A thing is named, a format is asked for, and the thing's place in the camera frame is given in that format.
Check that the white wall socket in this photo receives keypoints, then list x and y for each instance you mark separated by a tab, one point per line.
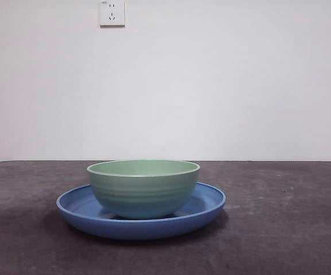
112	15

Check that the green ribbed bowl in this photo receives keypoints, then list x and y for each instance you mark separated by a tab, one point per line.
142	197

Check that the blue round plate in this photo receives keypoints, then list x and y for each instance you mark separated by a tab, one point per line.
142	230

